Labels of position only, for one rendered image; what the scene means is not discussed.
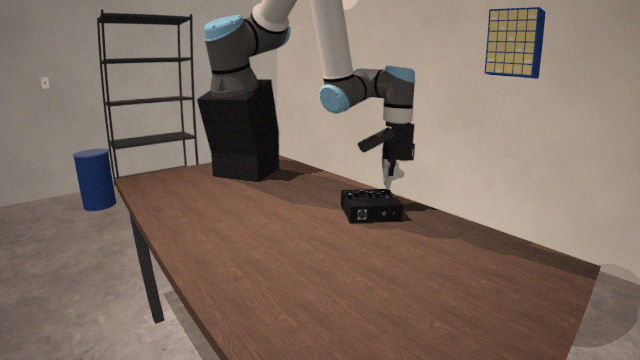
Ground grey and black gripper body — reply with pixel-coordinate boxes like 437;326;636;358
383;121;415;161

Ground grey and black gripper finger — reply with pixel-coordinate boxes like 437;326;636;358
385;150;404;189
382;154;388;185

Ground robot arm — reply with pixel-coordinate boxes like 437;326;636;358
204;0;415;153

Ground black lighting desk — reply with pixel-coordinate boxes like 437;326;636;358
341;189;403;223

